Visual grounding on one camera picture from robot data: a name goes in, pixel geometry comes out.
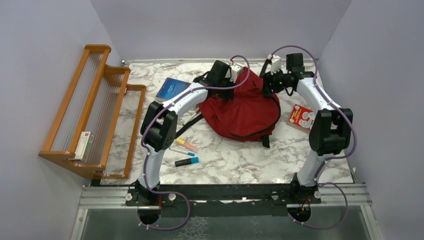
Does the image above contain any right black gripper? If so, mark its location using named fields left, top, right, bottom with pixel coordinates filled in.
left=260, top=67, right=291, bottom=97

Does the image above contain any red backpack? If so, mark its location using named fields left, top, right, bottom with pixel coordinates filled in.
left=174, top=59, right=282, bottom=149

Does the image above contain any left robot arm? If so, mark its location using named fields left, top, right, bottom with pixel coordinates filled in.
left=133, top=60, right=244, bottom=206

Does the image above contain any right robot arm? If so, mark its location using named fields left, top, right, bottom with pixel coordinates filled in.
left=259, top=53, right=353, bottom=204

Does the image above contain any red white pen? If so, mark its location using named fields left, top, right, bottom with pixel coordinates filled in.
left=184, top=112, right=198, bottom=125

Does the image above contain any blue paperback book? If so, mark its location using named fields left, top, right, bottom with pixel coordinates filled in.
left=155, top=77, right=191, bottom=102

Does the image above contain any yellow orange highlighter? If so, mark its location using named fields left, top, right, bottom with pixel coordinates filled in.
left=175, top=137, right=197, bottom=153

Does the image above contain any blue white pen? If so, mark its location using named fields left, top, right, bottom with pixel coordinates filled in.
left=169, top=147, right=196, bottom=157

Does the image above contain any black blue highlighter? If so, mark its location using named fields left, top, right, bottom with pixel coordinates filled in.
left=174, top=157, right=199, bottom=167

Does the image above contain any wooden rack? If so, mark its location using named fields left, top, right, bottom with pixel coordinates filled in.
left=39, top=44, right=147, bottom=179

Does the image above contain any white red box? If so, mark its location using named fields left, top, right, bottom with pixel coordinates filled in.
left=73, top=131, right=95, bottom=162

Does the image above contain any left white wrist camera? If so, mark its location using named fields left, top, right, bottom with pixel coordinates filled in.
left=228, top=64, right=244, bottom=84

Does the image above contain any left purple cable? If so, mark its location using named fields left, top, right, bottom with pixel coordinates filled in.
left=137, top=54, right=251, bottom=231

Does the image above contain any purple cable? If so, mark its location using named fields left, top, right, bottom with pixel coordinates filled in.
left=137, top=54, right=251, bottom=231
left=268, top=45, right=358, bottom=231

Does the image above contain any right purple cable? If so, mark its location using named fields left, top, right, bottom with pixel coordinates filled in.
left=268, top=45, right=358, bottom=231

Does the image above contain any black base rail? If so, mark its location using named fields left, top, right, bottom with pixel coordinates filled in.
left=125, top=183, right=321, bottom=217

